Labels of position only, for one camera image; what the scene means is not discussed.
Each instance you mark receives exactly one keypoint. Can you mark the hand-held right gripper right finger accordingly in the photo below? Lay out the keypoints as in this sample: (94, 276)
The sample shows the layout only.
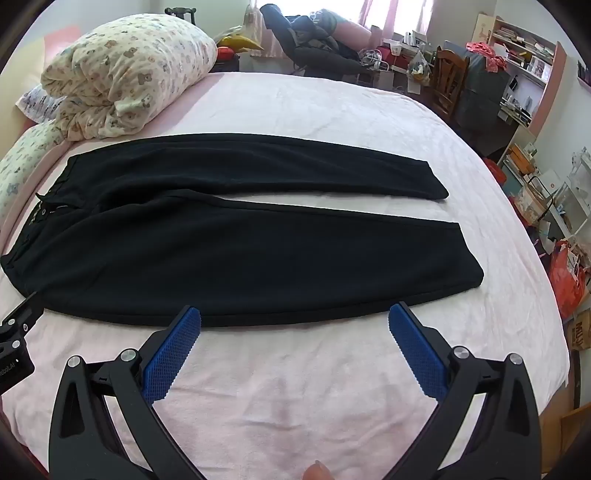
(415, 350)

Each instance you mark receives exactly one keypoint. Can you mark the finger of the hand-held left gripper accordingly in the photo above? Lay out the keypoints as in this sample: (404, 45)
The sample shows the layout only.
(21, 316)

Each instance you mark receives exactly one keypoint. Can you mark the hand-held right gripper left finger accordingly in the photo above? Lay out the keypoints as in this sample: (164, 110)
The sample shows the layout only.
(173, 350)

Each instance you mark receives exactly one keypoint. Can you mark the black pants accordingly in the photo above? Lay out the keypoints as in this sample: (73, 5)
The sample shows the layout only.
(231, 258)

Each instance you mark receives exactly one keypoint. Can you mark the person's right hand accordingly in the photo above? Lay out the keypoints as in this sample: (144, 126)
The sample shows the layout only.
(317, 471)

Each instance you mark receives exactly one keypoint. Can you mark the bear print pillow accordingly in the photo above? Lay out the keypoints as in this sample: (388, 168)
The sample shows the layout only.
(23, 157)

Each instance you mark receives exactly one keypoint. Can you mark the orange plastic bag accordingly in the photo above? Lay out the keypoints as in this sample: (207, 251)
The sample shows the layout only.
(565, 281)

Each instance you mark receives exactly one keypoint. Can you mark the cardboard box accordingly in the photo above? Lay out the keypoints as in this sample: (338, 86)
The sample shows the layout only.
(581, 332)

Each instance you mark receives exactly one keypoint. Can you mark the blue print pillow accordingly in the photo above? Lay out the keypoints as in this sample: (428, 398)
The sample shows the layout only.
(39, 101)

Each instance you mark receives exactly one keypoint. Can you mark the white storage rack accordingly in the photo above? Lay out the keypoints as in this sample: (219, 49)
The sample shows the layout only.
(572, 194)

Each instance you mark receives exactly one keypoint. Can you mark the grey covered furniture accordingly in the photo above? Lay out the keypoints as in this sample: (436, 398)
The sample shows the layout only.
(480, 92)

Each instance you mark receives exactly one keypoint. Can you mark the wooden chair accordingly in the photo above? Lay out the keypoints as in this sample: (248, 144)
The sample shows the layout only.
(445, 78)

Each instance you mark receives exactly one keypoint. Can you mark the bear print folded quilt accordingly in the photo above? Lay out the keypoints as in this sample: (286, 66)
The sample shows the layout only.
(129, 60)

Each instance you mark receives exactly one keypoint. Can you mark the pink bookshelf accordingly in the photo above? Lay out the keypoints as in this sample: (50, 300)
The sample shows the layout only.
(549, 83)

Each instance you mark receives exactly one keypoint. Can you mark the red cloth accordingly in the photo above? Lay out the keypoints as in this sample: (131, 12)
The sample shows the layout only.
(485, 53)

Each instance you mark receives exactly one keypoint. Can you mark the dark jacket pile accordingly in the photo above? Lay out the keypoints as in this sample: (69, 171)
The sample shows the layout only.
(318, 50)

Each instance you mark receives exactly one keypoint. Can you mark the yellow plush toy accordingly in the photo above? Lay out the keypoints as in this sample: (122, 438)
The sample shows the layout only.
(240, 42)

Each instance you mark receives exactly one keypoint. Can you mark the pink curtain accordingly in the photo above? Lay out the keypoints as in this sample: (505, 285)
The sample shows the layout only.
(406, 18)

